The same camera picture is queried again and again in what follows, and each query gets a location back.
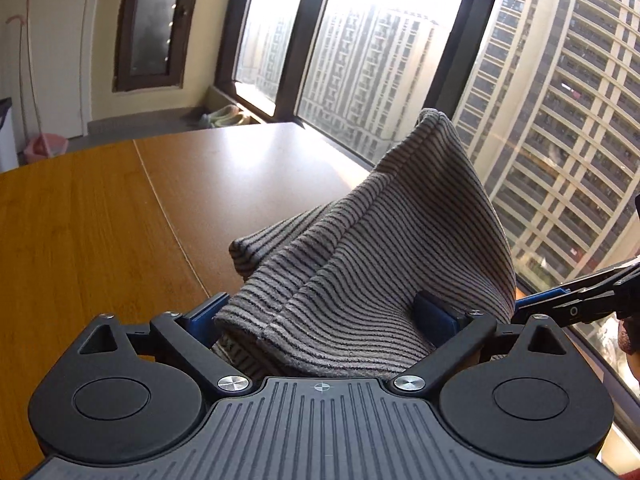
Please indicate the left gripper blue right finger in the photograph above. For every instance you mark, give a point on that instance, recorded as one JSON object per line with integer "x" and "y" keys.
{"x": 447, "y": 327}

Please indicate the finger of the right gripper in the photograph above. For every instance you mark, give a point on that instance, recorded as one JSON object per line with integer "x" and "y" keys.
{"x": 539, "y": 303}

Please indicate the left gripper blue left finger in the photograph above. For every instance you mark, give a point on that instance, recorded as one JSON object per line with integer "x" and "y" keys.
{"x": 199, "y": 322}

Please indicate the grey striped sweater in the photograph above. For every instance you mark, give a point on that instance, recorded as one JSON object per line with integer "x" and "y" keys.
{"x": 329, "y": 291}

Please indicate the green slippers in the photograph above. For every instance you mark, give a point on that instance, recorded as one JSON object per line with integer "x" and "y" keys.
{"x": 228, "y": 116}

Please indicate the white bin black lid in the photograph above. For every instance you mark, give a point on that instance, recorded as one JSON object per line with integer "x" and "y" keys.
{"x": 8, "y": 152}

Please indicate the dark framed frosted window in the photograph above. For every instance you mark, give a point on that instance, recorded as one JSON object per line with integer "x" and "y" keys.
{"x": 152, "y": 40}

